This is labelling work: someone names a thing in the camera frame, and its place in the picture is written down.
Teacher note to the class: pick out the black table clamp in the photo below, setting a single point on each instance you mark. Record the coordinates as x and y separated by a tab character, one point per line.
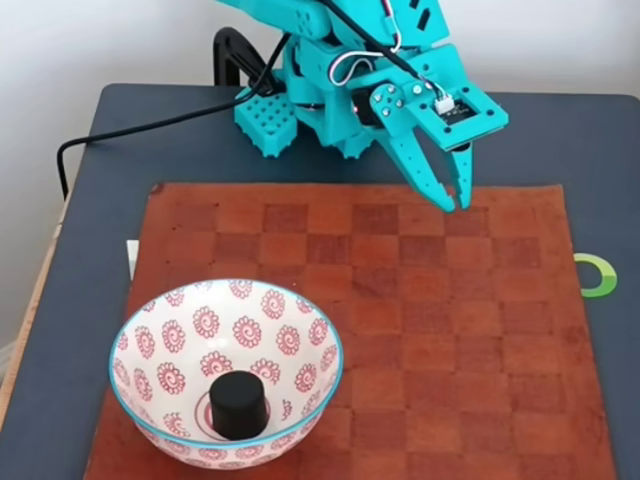
235	50

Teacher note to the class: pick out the brown leather chessboard mat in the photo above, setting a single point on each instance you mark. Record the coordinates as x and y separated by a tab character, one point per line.
425	350

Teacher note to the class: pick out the turquoise camera box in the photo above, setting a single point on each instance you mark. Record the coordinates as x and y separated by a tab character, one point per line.
460	115

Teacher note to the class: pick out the black cylinder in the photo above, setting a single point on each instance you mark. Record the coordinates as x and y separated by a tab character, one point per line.
237	405

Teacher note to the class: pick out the white bowl with red flowers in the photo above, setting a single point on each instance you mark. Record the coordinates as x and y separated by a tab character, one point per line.
225	330

